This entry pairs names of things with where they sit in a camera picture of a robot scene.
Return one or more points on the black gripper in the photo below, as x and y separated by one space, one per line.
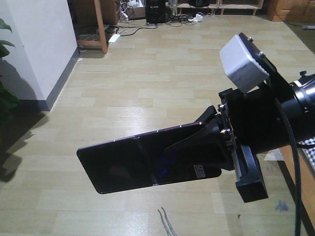
256 126

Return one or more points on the black foldable smartphone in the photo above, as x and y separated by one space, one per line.
139 161

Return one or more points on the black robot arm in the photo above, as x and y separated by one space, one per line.
296 104

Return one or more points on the checkered duvet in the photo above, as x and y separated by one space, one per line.
309 153

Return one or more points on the white power strip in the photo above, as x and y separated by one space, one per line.
197 19

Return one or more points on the black computer tower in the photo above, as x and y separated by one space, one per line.
156 12

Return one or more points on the green potted plant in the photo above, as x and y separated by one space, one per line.
8 100

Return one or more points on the wooden table leg frame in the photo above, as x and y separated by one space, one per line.
102 39

